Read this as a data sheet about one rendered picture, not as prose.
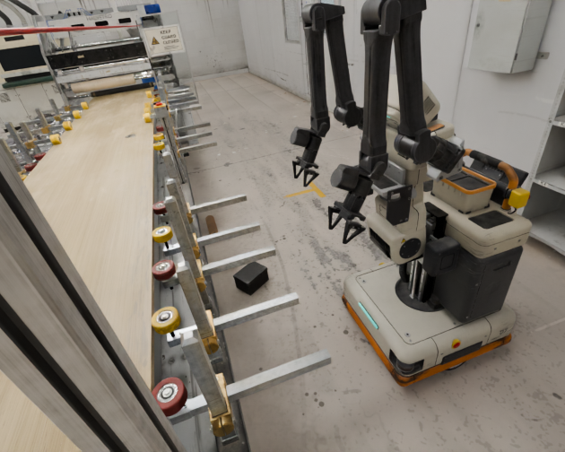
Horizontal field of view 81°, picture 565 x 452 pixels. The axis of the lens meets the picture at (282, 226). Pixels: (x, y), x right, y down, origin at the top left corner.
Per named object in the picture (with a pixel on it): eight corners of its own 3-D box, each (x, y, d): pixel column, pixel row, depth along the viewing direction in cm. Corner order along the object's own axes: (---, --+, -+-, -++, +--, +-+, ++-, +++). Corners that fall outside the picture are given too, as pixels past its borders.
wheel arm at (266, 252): (273, 252, 133) (273, 244, 131) (276, 256, 130) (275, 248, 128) (165, 284, 124) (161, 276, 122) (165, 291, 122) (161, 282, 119)
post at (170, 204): (210, 300, 130) (174, 194, 104) (211, 307, 127) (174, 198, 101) (201, 303, 129) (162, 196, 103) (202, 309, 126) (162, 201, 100)
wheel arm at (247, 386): (326, 355, 94) (325, 346, 92) (332, 366, 91) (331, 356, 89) (172, 413, 85) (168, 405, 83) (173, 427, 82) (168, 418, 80)
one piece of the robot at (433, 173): (451, 166, 111) (453, 134, 105) (462, 171, 107) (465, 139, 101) (425, 177, 110) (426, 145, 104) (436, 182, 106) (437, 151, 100)
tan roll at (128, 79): (173, 76, 474) (170, 66, 467) (174, 77, 464) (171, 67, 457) (66, 94, 444) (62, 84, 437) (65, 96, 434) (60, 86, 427)
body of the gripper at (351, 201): (347, 219, 98) (358, 196, 96) (332, 205, 107) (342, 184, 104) (364, 223, 101) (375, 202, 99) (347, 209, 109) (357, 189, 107)
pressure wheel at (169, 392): (198, 424, 81) (186, 399, 75) (165, 438, 79) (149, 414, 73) (194, 395, 88) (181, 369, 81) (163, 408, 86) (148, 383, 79)
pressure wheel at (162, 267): (166, 299, 119) (155, 275, 113) (157, 288, 125) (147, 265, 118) (186, 288, 123) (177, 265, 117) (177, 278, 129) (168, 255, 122)
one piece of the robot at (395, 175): (379, 190, 150) (381, 144, 138) (418, 220, 128) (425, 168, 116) (347, 199, 147) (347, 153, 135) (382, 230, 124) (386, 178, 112)
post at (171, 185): (204, 271, 153) (174, 177, 126) (205, 275, 150) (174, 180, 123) (196, 273, 152) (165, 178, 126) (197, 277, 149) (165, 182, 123)
